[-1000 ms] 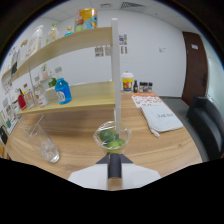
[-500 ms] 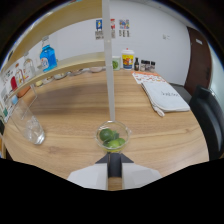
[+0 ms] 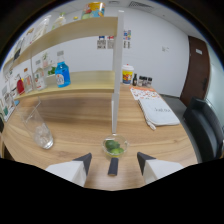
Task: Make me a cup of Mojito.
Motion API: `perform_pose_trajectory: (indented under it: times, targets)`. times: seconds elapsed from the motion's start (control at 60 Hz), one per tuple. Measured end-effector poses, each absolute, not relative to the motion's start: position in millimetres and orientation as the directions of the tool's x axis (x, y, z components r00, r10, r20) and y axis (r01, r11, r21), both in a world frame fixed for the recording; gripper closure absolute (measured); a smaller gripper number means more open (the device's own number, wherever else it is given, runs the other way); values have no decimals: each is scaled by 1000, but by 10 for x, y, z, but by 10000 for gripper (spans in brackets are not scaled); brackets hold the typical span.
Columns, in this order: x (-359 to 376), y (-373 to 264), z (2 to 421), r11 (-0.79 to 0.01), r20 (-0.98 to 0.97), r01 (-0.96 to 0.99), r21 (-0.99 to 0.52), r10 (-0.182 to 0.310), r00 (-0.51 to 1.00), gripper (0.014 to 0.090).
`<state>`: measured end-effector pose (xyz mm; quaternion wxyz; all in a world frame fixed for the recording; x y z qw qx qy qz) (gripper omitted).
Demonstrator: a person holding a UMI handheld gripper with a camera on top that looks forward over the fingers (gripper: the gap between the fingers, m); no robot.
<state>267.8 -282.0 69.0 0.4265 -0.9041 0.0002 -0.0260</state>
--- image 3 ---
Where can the dark spice jars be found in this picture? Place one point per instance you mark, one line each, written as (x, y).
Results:
(143, 81)

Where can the two-tier wood shelf rack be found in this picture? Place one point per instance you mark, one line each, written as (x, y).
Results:
(83, 28)

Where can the clear glass cup with ice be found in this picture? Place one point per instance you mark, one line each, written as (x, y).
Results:
(41, 135)

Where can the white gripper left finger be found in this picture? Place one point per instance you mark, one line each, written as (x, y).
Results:
(68, 170)

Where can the red liquid bottle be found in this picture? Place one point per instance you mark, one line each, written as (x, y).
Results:
(20, 87)

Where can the orange printed booklet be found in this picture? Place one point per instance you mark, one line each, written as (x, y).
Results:
(143, 92)

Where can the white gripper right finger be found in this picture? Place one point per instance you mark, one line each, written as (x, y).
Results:
(160, 168)

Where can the yellow cup with white lid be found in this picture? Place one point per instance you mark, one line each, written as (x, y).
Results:
(127, 75)

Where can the black chair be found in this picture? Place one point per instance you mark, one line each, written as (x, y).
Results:
(206, 130)

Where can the clear bottle with green cap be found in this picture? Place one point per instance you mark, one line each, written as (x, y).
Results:
(60, 20)

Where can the yellow printed can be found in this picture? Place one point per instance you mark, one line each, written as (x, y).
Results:
(94, 9)

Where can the wall posters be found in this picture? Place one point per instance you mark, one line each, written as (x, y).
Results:
(106, 42)

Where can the blue liquid bottle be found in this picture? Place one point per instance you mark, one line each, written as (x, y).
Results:
(62, 76)

